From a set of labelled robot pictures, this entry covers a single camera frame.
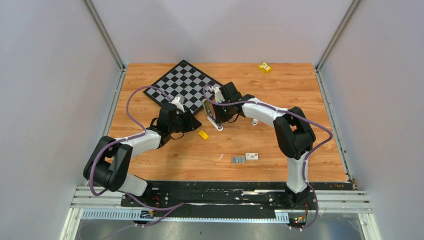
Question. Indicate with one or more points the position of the yellow printed small box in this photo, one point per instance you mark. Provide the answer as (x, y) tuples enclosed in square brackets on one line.
[(264, 67)]

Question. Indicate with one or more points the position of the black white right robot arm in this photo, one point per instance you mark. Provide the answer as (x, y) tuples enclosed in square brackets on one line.
[(294, 134)]

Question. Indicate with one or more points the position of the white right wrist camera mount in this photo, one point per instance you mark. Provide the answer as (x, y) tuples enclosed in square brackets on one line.
[(218, 96)]

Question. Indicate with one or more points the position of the white staple box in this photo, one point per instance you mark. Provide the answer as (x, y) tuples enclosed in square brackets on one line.
[(252, 156)]

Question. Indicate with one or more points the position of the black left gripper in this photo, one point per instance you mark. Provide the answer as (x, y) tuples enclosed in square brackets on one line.
[(191, 123)]

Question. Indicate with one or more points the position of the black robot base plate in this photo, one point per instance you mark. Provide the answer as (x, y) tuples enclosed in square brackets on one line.
[(223, 199)]

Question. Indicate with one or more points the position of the black white chessboard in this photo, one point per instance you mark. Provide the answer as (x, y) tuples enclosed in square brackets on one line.
[(184, 80)]

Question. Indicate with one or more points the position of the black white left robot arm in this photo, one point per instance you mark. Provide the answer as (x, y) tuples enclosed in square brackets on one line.
[(108, 165)]

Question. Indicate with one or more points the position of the yellow rectangular block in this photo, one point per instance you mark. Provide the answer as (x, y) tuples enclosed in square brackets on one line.
[(203, 134)]

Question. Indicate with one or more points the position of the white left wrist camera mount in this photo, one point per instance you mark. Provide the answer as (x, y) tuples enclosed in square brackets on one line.
[(178, 101)]

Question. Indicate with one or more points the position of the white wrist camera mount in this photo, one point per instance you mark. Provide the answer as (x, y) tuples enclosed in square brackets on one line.
[(218, 96), (178, 101)]

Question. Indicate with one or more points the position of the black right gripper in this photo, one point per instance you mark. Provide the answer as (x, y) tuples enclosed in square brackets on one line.
[(220, 118)]

